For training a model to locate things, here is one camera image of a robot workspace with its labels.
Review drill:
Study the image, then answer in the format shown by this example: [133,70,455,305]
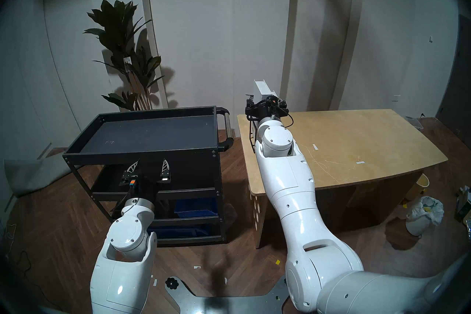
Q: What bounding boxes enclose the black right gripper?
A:
[245,95,289,122]

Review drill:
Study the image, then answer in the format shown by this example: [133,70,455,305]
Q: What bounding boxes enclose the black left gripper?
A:
[120,159,173,202]

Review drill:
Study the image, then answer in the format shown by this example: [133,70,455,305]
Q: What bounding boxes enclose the white Arietta book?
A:
[254,80,276,100]

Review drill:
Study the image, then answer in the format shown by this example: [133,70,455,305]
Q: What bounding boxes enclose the black metal utility cart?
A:
[63,107,235,246]

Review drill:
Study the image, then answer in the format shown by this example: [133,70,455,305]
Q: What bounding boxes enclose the small blue storage bin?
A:
[174,198,218,217]

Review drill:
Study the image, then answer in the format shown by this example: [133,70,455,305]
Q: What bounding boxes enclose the wide blue storage bin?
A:
[151,225,221,239]

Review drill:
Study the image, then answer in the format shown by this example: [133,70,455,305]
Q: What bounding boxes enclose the light wooden table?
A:
[237,109,448,249]

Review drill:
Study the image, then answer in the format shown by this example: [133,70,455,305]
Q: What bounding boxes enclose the tall green potted plant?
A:
[83,0,165,111]

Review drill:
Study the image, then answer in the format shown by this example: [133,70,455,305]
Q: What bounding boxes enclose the yellow paper cup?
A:
[405,173,430,201]

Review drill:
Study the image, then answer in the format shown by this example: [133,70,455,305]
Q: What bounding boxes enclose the white bagged trash bin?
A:
[406,196,445,237]

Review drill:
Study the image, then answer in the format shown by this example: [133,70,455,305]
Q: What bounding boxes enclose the cardboard box clutter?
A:
[455,186,471,229]

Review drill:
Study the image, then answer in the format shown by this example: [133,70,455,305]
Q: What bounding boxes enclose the black wire book stand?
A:
[249,115,258,154]

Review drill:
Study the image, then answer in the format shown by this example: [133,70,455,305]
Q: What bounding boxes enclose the grey metal robot base plate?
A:
[164,276,291,314]

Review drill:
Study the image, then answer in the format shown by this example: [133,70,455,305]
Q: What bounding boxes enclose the black floor cable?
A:
[2,221,63,312]

